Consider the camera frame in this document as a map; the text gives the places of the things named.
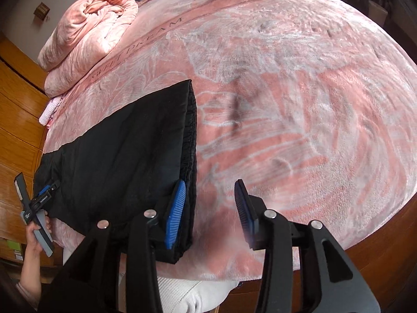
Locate person's left forearm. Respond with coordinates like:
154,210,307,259
16,251,44,311

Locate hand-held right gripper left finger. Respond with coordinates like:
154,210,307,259
37,180,187,313

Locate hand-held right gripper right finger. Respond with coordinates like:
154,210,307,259
235,179,382,313

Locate pink white knitted cloth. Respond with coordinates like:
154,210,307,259
39,96,64,126

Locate person's left hand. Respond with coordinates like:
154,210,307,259
23,217,53,256

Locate folded pink quilt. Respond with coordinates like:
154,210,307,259
37,0,139,98

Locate pink printed blanket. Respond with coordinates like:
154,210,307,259
42,0,417,282

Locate black pants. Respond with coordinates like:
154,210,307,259
33,79,199,264

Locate wooden wardrobe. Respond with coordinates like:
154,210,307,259
0,34,55,264

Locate person's white garment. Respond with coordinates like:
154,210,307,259
63,244,241,313

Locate white cylinder bin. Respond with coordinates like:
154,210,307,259
368,0,389,24

